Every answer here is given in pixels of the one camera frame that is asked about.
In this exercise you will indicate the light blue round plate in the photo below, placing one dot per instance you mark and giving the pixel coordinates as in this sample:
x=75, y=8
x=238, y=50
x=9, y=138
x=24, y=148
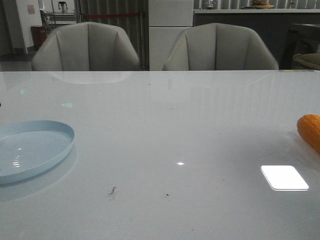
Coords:
x=30, y=148

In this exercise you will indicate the orange toy corn cob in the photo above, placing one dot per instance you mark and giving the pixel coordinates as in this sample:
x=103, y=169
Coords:
x=308, y=127

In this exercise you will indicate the right grey upholstered chair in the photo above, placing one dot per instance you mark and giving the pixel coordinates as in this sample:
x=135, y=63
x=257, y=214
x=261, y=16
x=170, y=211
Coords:
x=219, y=47

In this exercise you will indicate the grey upholstered chair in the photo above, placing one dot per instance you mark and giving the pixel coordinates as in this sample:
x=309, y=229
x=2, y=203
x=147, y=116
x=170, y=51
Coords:
x=86, y=46
x=219, y=47

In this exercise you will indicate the white cabinet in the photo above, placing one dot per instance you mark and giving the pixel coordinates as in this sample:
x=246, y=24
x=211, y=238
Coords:
x=166, y=19

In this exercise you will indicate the left grey upholstered chair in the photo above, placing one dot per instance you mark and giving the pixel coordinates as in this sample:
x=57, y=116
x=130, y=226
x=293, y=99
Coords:
x=86, y=46

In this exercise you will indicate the red barrier belt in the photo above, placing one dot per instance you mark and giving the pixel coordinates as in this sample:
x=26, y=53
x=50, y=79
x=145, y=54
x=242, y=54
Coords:
x=109, y=16

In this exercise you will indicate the grey counter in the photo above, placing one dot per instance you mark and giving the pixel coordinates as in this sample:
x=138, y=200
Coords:
x=271, y=24

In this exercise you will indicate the red trash bin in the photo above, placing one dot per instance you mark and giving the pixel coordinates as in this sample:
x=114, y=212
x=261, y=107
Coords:
x=39, y=35

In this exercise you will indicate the fruit bowl on counter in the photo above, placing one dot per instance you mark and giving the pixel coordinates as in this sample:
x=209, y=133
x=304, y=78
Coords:
x=260, y=4

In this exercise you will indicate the dark side table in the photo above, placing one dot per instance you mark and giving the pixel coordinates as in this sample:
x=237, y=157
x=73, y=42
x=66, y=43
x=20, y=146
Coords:
x=300, y=39

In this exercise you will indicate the beige cushion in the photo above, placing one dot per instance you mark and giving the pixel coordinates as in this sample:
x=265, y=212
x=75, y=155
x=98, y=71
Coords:
x=310, y=61

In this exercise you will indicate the barrier post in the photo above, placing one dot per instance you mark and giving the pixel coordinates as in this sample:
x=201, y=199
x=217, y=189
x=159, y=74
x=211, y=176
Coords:
x=143, y=61

